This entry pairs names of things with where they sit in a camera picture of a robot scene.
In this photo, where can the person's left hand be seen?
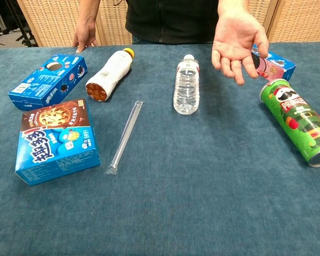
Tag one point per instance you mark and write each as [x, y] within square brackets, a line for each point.
[236, 40]

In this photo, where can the person's right hand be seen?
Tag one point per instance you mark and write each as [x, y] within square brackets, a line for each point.
[84, 33]

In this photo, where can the green Pringles can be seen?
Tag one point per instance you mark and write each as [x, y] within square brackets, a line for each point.
[296, 120]

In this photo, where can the person's left forearm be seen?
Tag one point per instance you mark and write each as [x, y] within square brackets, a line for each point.
[232, 6]

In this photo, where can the person's right forearm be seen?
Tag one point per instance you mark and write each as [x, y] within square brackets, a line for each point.
[88, 9]

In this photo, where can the blue chocolate cookie box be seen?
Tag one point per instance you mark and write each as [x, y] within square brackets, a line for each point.
[57, 144]

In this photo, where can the white bottle with yellow cap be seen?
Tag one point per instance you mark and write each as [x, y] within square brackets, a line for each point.
[112, 72]

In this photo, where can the pink and blue Oreo box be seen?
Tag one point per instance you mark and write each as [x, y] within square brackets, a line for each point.
[278, 68]

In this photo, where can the blue Oreo cookie box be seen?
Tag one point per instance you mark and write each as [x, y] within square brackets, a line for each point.
[46, 81]

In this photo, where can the person's torso in black shirt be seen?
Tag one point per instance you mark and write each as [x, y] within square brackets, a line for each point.
[173, 18]

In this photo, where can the clear plastic water bottle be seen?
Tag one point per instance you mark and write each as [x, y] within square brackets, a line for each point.
[186, 88]

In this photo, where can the clear wrapped drinking straw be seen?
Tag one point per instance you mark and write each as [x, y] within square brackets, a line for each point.
[125, 136]

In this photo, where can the teal blue tablecloth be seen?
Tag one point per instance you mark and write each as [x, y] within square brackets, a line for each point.
[176, 186]

